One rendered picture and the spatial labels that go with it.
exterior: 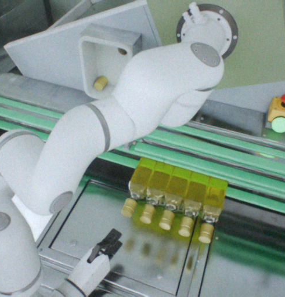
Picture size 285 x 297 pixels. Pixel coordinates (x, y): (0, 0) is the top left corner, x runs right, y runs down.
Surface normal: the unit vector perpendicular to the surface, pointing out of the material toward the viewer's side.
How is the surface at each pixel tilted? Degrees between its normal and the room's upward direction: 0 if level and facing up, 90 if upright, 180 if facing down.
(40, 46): 0
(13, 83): 90
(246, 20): 1
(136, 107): 4
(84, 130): 86
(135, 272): 90
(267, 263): 90
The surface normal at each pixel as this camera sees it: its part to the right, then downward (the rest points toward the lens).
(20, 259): 0.75, 0.41
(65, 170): 0.64, 0.14
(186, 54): 0.30, -0.56
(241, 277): 0.04, -0.69
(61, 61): -0.33, 0.69
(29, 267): 0.88, 0.30
